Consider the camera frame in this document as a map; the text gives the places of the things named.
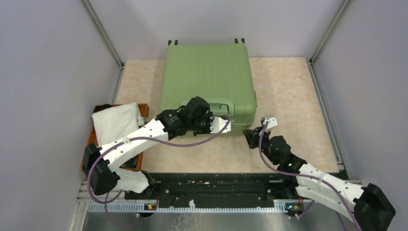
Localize green suitcase blue lining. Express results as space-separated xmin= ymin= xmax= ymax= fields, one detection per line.
xmin=159 ymin=38 xmax=257 ymax=133

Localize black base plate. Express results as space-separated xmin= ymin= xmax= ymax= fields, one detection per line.
xmin=124 ymin=173 xmax=305 ymax=208

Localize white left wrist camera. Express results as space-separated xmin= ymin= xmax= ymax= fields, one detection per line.
xmin=210 ymin=115 xmax=231 ymax=134

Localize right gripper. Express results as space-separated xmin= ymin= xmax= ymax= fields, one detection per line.
xmin=242 ymin=125 xmax=279 ymax=166

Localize purple cable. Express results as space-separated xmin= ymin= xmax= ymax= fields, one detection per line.
xmin=258 ymin=122 xmax=362 ymax=231
xmin=87 ymin=115 xmax=232 ymax=229

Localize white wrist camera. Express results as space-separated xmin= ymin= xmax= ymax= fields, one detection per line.
xmin=210 ymin=115 xmax=231 ymax=134
xmin=261 ymin=115 xmax=278 ymax=132

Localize white fluffy towel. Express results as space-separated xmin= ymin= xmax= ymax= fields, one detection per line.
xmin=91 ymin=102 xmax=144 ymax=145

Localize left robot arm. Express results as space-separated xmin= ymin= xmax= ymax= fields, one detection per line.
xmin=82 ymin=97 xmax=217 ymax=199

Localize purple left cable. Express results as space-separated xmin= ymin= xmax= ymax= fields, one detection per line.
xmin=87 ymin=115 xmax=232 ymax=229

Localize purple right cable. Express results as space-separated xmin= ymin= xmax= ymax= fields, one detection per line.
xmin=258 ymin=122 xmax=362 ymax=231

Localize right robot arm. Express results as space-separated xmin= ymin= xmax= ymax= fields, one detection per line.
xmin=242 ymin=127 xmax=396 ymax=231

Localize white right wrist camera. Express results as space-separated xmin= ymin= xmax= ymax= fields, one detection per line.
xmin=261 ymin=115 xmax=278 ymax=132

